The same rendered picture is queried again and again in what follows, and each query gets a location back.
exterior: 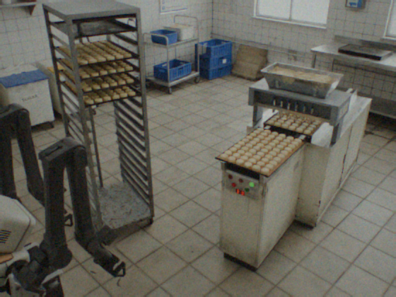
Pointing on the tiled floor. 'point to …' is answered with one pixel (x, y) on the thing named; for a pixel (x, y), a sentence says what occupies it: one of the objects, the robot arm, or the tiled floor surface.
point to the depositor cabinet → (325, 162)
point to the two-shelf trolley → (175, 59)
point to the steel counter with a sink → (380, 106)
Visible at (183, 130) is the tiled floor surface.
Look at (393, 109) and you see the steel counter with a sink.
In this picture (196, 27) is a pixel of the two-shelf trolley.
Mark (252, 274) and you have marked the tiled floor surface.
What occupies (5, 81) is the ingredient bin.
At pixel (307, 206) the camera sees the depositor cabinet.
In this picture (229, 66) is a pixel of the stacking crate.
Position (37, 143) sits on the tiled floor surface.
